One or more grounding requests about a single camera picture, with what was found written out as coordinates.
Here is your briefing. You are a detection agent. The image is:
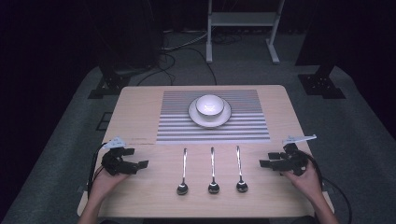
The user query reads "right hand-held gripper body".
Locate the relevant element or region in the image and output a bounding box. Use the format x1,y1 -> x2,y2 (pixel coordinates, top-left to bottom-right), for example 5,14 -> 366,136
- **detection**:
270,133 -> 318,177

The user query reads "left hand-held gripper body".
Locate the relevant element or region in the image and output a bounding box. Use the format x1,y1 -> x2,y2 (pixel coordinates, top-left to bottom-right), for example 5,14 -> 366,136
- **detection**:
101,135 -> 138,177

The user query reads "person's left hand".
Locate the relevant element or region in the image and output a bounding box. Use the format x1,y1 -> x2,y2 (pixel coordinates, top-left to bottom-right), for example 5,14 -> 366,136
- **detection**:
89,171 -> 131,204

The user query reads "person's right hand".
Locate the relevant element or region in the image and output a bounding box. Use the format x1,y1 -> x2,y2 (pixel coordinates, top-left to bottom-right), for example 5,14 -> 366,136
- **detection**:
280,161 -> 325,204

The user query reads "metal spoon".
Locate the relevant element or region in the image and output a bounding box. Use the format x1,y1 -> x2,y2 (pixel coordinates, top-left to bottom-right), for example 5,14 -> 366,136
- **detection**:
234,145 -> 249,193
176,147 -> 190,196
207,147 -> 220,195

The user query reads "striped placemat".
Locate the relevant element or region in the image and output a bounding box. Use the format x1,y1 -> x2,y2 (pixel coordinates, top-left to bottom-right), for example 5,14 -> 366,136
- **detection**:
155,90 -> 271,145

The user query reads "black stand base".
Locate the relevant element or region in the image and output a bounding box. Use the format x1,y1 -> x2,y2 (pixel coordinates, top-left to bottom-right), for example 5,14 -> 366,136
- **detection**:
297,62 -> 347,100
87,60 -> 133,100

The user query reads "white plate with dark rim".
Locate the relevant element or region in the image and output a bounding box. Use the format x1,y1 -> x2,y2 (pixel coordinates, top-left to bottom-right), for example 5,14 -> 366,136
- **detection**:
188,97 -> 233,129

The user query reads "white bowl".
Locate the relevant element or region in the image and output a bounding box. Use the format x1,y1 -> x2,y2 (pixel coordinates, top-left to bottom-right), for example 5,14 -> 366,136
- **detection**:
194,94 -> 225,122

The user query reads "white metal stand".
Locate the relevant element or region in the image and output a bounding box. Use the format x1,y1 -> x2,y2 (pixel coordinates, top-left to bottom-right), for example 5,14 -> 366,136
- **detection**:
205,0 -> 286,65

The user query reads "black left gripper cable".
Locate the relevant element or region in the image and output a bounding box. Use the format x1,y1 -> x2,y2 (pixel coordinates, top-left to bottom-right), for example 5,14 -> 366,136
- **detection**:
87,142 -> 110,200

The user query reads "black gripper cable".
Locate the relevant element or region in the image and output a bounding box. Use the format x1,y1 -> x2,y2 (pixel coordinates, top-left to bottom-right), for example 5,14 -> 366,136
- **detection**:
87,142 -> 110,200
303,151 -> 353,224

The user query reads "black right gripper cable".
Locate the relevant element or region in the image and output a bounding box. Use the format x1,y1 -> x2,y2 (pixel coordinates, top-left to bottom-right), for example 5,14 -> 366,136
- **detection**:
303,151 -> 353,224

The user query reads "black floor cable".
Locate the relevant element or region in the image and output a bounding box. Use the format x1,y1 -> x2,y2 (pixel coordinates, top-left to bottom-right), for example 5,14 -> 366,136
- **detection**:
135,46 -> 218,87

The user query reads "grey floor cable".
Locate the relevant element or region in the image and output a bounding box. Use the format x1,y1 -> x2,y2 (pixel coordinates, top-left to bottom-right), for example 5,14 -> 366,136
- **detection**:
161,29 -> 209,52

